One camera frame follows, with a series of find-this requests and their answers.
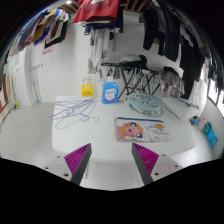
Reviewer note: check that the red hanging shirt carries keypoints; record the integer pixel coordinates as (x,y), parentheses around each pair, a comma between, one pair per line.
(97,10)

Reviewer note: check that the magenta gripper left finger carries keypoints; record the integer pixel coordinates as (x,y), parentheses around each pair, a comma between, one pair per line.
(77,162)

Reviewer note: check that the grey draped garment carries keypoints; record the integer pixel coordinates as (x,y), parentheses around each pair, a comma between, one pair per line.
(171,84)

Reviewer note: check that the pile of wire hangers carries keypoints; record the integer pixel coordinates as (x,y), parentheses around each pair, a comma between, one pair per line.
(68,112)

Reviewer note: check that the blue detergent bottle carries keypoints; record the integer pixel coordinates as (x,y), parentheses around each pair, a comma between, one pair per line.
(110,91)

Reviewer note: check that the cartoon printed towel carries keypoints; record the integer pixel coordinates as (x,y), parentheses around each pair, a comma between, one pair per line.
(146,130)

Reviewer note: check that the yellow wet floor sign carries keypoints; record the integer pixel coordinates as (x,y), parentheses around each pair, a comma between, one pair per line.
(86,90)

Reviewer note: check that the black hanging clothes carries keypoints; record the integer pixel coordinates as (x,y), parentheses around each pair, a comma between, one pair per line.
(180,37)

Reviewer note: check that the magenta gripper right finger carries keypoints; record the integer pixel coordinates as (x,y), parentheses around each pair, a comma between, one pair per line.
(145,160)

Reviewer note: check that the colourful hanging clothes row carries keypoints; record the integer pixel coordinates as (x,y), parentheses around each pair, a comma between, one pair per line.
(45,27)

